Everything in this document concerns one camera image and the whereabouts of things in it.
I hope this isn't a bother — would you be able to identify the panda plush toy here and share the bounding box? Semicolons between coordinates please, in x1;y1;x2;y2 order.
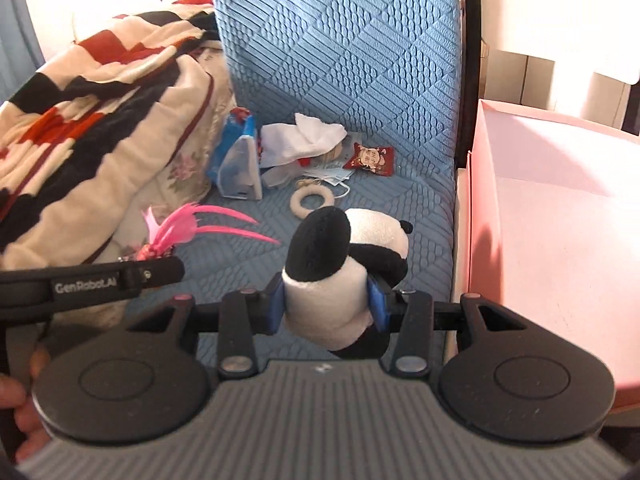
282;206;413;360

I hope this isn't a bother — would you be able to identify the white knitted ring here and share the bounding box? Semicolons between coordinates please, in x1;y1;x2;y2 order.
290;181;335;221

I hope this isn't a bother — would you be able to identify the pink feather toy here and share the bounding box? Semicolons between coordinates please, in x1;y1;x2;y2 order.
134;203;279;261

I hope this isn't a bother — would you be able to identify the blue snack wrapper bag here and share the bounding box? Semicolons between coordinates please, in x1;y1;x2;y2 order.
205;107;262;200

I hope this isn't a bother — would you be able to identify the white paper towel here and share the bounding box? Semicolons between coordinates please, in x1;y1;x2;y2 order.
259;113;347;188

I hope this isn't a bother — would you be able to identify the person's left hand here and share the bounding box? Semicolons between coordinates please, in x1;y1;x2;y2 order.
0;374;51;464

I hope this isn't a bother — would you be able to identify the blue face mask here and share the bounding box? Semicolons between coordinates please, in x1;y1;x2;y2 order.
302;167;355;198

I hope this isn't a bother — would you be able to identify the red tea packet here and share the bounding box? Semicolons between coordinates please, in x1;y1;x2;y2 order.
343;142;395;177

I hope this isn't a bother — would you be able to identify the floral lace bed cover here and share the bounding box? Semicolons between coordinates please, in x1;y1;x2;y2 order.
96;41;235;263

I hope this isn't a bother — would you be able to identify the printed paper packet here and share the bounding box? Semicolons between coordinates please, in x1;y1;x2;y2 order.
309;131;363;169

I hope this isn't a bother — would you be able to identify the red black cream blanket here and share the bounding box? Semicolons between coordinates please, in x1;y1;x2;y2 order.
1;0;219;271

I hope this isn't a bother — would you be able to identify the pink cardboard box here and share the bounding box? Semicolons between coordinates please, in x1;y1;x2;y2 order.
454;100;639;413

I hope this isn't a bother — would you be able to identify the blue curtain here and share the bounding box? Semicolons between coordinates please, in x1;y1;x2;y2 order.
0;0;44;102

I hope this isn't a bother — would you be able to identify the blue textured seat cushion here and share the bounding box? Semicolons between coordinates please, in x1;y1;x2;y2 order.
124;0;464;361

